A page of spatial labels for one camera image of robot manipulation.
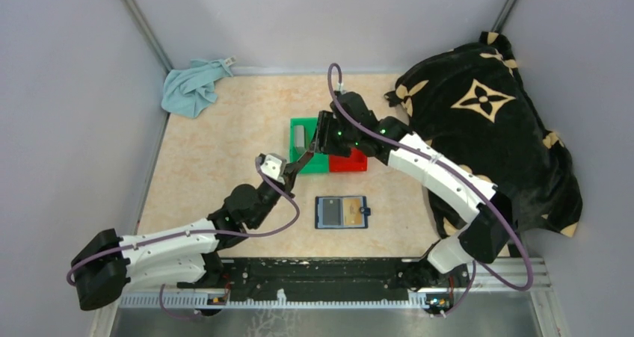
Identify light blue cloth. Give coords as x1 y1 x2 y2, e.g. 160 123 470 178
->
161 56 236 119

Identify black credit card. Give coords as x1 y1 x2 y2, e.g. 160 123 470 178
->
320 197 342 226

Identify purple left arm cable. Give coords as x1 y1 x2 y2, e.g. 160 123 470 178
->
66 156 301 321

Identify navy blue card holder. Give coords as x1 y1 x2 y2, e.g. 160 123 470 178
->
315 196 372 229

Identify red plastic bin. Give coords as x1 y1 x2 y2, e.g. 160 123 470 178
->
328 149 367 173

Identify aluminium frame rail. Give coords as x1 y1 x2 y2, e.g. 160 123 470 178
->
101 258 553 311

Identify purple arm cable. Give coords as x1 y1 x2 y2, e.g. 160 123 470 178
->
66 156 301 321
327 63 535 318

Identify grey block in bin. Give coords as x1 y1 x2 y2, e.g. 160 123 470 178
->
292 125 308 155

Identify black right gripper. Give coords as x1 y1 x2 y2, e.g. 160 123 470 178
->
307 111 359 158

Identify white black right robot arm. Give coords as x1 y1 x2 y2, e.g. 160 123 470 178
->
313 92 514 286

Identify black floral pillow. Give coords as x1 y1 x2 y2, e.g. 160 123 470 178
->
385 31 582 237

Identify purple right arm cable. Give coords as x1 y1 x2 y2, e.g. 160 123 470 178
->
327 63 535 318

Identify green plastic bin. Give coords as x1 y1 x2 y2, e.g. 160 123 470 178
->
289 117 329 175

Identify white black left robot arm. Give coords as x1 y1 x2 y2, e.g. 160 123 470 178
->
66 150 315 311

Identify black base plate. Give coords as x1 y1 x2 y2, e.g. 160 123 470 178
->
176 258 469 303

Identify gold VIP card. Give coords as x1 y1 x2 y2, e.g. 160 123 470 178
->
342 198 363 226

